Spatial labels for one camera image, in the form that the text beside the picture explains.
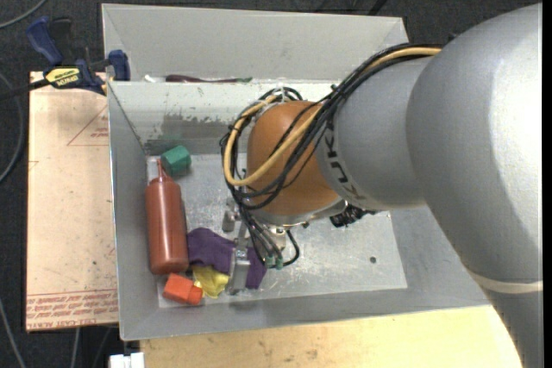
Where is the yellow crumpled cloth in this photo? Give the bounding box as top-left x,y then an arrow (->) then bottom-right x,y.
191,265 -> 230,299

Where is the grey metal bin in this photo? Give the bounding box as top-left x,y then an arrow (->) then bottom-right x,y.
101,3 -> 492,342

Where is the red-brown flat block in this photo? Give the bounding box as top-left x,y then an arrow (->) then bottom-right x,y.
165,73 -> 238,84

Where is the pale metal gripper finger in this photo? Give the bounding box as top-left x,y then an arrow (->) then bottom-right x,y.
221,197 -> 239,234
228,246 -> 252,296

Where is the purple cloth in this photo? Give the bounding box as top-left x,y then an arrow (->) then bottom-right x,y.
185,227 -> 268,290

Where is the brown cardboard board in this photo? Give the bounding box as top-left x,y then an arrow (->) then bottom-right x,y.
25,71 -> 120,333

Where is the orange block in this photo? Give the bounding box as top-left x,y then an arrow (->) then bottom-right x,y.
161,272 -> 204,307

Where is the red-brown squeeze bottle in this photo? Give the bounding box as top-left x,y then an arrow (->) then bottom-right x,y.
144,158 -> 191,276

